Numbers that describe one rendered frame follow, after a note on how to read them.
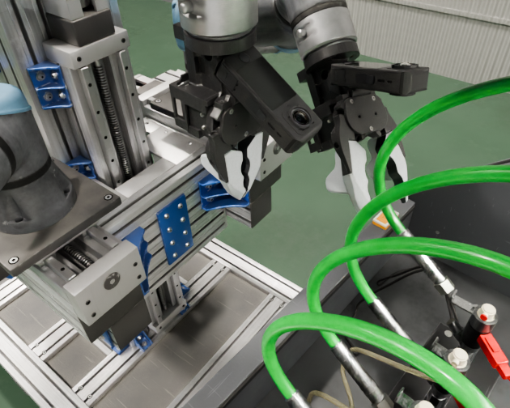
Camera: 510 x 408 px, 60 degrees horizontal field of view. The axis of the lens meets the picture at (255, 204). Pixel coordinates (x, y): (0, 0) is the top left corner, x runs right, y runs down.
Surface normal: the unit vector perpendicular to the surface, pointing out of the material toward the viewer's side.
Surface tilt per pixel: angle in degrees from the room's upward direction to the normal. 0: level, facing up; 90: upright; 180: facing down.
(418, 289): 0
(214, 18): 90
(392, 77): 80
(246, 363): 0
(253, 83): 33
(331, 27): 47
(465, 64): 90
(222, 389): 0
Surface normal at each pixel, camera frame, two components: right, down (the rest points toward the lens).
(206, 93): -0.03, -0.74
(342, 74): -0.80, 0.27
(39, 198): 0.67, 0.21
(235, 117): 0.73, 0.44
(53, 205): 0.80, 0.10
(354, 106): 0.52, -0.17
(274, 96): 0.39, -0.40
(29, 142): 0.99, 0.13
